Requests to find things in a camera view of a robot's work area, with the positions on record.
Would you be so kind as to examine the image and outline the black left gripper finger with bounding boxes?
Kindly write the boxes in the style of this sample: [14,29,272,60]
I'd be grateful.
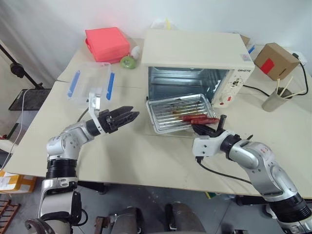
[111,105,134,119]
[114,111,140,129]

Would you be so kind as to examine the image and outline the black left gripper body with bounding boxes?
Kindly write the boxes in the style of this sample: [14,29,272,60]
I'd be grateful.
[97,109,117,134]

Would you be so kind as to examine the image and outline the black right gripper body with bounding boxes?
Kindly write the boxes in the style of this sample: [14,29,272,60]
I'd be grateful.
[203,128,225,139]

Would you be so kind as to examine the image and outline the red sausage on skewer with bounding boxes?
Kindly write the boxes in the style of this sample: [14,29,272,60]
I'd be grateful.
[180,115,208,122]
[191,117,221,125]

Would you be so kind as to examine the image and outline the silver ribbed baking tray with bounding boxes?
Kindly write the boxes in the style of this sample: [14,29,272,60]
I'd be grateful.
[145,93,217,134]

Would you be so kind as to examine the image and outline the cream toaster oven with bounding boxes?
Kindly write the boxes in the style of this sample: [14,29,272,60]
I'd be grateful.
[141,29,255,109]

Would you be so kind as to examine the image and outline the clear container blue clips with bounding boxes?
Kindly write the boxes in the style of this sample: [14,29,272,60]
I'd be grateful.
[66,61,116,107]

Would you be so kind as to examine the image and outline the green round tape roll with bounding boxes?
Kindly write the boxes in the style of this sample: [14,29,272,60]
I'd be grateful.
[119,56,137,70]

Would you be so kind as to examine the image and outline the small white bottle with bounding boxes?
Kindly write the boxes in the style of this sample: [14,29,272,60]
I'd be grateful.
[130,45,142,60]

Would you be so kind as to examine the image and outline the grey cup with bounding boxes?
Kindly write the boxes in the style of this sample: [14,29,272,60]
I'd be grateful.
[261,87,293,113]

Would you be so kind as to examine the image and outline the red plastic lidded box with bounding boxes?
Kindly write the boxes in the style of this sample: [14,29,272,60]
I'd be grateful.
[84,26,131,63]

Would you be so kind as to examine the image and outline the dark grey rounded shape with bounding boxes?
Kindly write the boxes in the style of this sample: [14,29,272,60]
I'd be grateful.
[95,205,145,234]
[164,201,206,234]

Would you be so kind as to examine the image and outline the white plastic bag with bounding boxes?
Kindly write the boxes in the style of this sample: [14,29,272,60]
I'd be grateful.
[150,17,180,31]

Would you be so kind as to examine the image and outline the black tripod stand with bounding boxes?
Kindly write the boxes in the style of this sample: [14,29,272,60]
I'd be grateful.
[0,43,45,90]

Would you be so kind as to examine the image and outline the small brown cardboard box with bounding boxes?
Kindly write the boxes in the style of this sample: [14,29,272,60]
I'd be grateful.
[239,34,252,47]

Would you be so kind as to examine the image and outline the cardboard box red label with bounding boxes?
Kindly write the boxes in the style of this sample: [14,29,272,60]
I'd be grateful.
[253,42,301,81]

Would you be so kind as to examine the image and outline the yellow cardboard box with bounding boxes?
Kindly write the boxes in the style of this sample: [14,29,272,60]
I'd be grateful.
[0,170,38,194]

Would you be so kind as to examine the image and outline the red-brown slatted rack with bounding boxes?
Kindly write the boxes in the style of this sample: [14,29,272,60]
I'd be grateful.
[0,198,21,234]

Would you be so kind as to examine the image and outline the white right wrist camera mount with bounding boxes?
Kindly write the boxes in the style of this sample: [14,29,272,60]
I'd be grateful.
[192,131,235,159]

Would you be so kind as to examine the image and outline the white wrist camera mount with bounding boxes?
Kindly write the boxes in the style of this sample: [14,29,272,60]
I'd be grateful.
[87,92,108,135]
[192,131,235,159]

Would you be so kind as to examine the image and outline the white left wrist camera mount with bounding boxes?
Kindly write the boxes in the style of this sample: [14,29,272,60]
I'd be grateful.
[87,92,108,135]

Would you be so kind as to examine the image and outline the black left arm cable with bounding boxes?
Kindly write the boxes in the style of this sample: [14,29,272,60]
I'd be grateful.
[77,107,89,122]

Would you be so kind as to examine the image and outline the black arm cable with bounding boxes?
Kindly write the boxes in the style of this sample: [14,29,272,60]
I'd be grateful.
[77,107,89,122]
[195,156,253,185]

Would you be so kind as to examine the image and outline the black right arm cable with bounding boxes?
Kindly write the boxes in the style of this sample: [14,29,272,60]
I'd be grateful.
[195,156,253,185]

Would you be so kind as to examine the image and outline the black oven power cable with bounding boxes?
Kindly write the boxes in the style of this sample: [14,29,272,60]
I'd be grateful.
[243,53,309,98]

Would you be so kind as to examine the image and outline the black table frame bar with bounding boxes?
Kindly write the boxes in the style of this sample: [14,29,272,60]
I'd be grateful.
[234,194,272,208]
[77,181,108,195]

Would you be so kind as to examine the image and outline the thin white cable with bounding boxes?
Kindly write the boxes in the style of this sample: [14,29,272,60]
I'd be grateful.
[0,88,34,172]

